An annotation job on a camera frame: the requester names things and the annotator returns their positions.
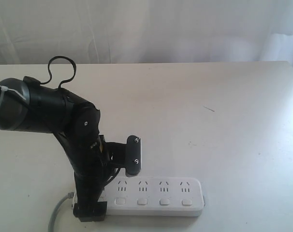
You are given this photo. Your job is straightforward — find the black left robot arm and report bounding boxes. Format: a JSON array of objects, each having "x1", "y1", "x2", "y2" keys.
[{"x1": 0, "y1": 77, "x2": 114, "y2": 222}]

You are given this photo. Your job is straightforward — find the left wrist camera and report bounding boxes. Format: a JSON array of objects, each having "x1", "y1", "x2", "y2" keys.
[{"x1": 106, "y1": 135, "x2": 142, "y2": 177}]

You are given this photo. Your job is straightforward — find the white curtain backdrop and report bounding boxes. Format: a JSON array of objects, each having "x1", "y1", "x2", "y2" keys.
[{"x1": 0, "y1": 0, "x2": 293, "y2": 66}]

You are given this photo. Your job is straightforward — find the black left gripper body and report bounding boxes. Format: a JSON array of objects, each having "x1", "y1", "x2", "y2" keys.
[{"x1": 58, "y1": 133, "x2": 117, "y2": 205}]

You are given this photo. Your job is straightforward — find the white zip tie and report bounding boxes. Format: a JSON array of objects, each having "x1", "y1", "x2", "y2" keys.
[{"x1": 0, "y1": 85, "x2": 26, "y2": 119}]

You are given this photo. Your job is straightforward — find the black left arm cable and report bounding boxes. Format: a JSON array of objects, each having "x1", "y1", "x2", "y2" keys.
[{"x1": 0, "y1": 56, "x2": 122, "y2": 194}]

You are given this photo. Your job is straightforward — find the white five-outlet power strip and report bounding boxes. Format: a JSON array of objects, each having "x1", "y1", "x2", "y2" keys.
[{"x1": 99, "y1": 176, "x2": 205, "y2": 217}]

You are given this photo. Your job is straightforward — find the grey power cable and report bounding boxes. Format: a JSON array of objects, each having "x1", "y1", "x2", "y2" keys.
[{"x1": 47, "y1": 191, "x2": 75, "y2": 232}]

